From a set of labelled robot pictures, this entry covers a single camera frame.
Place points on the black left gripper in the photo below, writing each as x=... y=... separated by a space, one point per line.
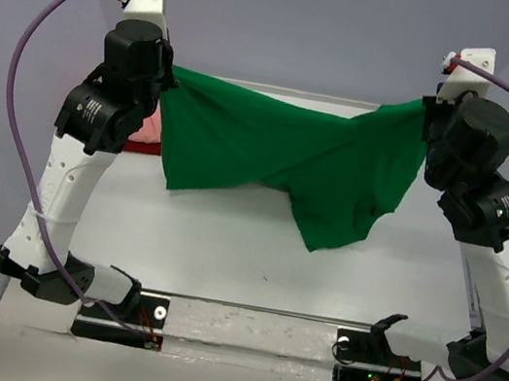
x=169 y=80

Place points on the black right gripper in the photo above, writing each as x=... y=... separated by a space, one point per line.
x=435 y=109

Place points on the green t shirt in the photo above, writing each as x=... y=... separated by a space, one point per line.
x=341 y=175

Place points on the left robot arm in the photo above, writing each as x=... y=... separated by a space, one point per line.
x=93 y=124

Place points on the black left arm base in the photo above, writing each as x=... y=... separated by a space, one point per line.
x=143 y=326

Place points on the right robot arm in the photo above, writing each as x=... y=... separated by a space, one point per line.
x=479 y=220

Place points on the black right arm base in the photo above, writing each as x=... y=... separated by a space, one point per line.
x=359 y=357

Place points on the pink t shirt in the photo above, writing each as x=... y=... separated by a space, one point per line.
x=150 y=131

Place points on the dark red t shirt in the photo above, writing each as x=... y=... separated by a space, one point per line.
x=142 y=148

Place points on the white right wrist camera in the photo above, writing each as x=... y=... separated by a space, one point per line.
x=460 y=80

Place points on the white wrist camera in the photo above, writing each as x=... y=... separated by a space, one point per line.
x=146 y=10
x=460 y=80

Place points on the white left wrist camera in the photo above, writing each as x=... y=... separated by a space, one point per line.
x=146 y=10

